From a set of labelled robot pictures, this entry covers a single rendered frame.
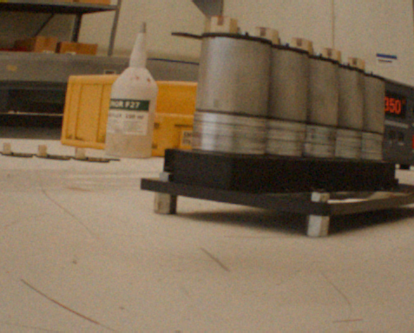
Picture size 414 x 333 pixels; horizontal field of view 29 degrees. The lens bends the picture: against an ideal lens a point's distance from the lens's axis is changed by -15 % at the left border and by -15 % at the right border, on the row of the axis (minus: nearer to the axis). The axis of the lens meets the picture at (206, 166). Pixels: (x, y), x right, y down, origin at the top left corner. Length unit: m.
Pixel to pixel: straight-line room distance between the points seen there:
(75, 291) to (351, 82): 0.24
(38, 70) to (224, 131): 2.74
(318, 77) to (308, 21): 5.82
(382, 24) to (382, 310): 5.63
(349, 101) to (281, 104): 0.06
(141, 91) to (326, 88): 0.29
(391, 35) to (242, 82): 5.43
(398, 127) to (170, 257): 0.69
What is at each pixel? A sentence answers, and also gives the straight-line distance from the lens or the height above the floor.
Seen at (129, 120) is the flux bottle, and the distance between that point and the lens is 0.63.
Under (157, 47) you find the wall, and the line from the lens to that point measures 6.34.
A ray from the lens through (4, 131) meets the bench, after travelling 3.04.
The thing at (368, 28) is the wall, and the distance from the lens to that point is 5.84.
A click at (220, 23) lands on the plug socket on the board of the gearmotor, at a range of 0.31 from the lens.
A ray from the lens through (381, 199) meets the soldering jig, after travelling 0.31.
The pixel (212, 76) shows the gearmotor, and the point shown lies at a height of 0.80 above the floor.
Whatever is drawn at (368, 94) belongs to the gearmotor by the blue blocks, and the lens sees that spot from 0.40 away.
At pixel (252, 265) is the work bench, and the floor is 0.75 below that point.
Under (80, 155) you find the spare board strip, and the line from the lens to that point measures 0.55.
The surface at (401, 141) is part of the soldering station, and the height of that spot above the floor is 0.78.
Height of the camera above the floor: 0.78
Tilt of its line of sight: 3 degrees down
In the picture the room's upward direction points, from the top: 5 degrees clockwise
